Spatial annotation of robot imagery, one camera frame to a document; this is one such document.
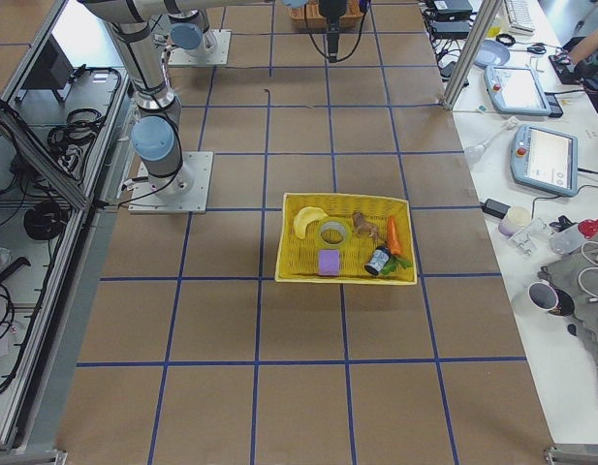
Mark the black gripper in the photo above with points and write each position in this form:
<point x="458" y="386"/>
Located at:
<point x="331" y="11"/>

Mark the yellow tape roll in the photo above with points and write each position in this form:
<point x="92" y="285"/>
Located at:
<point x="332" y="233"/>

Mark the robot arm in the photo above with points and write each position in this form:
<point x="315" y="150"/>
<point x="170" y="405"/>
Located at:
<point x="155" y="134"/>
<point x="199" y="19"/>

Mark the blue plate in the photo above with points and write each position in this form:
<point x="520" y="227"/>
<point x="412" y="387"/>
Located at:
<point x="492" y="53"/>

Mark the yellow toy banana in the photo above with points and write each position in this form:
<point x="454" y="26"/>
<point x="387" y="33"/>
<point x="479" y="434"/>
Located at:
<point x="305" y="217"/>

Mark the teach pendant far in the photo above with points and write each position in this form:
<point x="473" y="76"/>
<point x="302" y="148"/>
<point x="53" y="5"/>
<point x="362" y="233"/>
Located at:
<point x="516" y="90"/>

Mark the teach pendant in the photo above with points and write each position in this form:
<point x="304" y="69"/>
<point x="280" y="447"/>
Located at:
<point x="544" y="159"/>
<point x="516" y="90"/>

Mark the brown toy animal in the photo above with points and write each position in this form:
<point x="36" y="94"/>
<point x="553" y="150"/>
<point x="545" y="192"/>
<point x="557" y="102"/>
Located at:
<point x="364" y="227"/>

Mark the yellow plastic basket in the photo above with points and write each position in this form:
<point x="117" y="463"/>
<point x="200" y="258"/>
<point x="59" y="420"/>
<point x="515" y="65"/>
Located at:
<point x="297" y="259"/>

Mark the orange toy carrot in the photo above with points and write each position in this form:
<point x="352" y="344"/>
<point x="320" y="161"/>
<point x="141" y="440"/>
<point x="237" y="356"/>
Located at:
<point x="393" y="242"/>

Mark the purple foam block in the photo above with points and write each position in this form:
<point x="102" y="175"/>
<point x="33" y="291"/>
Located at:
<point x="329" y="262"/>

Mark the small dark can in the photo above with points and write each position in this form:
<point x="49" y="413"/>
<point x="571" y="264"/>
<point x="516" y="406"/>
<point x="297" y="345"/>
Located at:
<point x="379" y="258"/>

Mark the black power adapter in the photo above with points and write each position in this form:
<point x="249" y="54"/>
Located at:
<point x="495" y="208"/>

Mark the teach pendant near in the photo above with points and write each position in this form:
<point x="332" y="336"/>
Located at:
<point x="544" y="159"/>

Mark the white lilac jar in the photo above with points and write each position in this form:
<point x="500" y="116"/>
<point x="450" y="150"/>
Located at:
<point x="515" y="218"/>

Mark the grey cloth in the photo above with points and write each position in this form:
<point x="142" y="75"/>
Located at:
<point x="576" y="275"/>

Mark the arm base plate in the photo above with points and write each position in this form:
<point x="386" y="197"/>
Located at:
<point x="188" y="192"/>
<point x="190" y="47"/>

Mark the aluminium frame post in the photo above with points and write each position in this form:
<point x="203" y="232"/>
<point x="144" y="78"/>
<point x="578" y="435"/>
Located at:
<point x="486" y="14"/>

